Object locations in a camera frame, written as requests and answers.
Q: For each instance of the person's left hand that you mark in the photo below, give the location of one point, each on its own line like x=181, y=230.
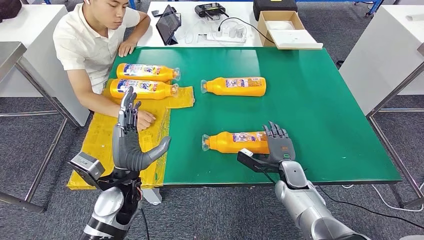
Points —
x=127, y=48

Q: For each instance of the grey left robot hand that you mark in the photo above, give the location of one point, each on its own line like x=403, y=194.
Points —
x=127, y=149

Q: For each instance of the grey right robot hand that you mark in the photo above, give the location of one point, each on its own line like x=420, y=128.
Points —
x=281, y=147

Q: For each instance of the person's right hand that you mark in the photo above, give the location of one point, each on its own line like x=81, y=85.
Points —
x=146, y=120

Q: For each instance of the orange detergent bottle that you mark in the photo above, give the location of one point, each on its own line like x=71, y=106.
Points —
x=215, y=86
x=222, y=142
x=155, y=92
x=167, y=73

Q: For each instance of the person's left forearm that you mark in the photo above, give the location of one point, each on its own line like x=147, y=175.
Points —
x=140, y=31

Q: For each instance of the person's right forearm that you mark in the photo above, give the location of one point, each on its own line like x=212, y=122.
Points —
x=99, y=106

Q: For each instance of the black phone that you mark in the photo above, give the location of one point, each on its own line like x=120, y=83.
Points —
x=156, y=13

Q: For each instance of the black tablet with stand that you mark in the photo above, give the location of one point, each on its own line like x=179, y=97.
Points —
x=167, y=24

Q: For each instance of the person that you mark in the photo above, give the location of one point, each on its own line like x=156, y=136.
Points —
x=79, y=43

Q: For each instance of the white table foot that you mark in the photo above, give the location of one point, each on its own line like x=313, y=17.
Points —
x=153, y=196

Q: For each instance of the white side table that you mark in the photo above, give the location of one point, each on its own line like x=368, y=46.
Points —
x=381, y=51
x=39, y=53

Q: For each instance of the black remote controller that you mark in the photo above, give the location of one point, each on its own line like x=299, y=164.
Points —
x=209, y=9

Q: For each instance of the white power strip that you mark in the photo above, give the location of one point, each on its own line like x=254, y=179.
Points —
x=224, y=38

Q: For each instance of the white charger plug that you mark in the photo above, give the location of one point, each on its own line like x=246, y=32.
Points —
x=240, y=31
x=233, y=32

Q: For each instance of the white flat box lid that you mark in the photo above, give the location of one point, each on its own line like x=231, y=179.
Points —
x=296, y=39

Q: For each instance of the steel table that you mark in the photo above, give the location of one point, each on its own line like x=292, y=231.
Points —
x=8, y=56

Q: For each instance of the white foam insert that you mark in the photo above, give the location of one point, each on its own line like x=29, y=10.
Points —
x=280, y=25

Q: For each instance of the white desk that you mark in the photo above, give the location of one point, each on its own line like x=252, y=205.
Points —
x=243, y=10

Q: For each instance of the black bag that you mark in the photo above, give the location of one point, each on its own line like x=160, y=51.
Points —
x=8, y=8

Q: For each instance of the open cardboard box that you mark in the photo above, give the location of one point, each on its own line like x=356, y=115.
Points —
x=280, y=14

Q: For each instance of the blue metal rack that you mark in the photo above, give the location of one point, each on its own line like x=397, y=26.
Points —
x=374, y=8

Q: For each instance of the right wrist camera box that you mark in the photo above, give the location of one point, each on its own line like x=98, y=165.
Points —
x=246, y=159

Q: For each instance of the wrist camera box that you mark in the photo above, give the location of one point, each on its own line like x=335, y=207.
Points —
x=246, y=159
x=86, y=167

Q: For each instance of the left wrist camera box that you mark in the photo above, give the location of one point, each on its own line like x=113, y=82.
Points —
x=86, y=167

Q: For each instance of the steel table frame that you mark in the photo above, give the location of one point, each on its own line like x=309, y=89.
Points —
x=396, y=89

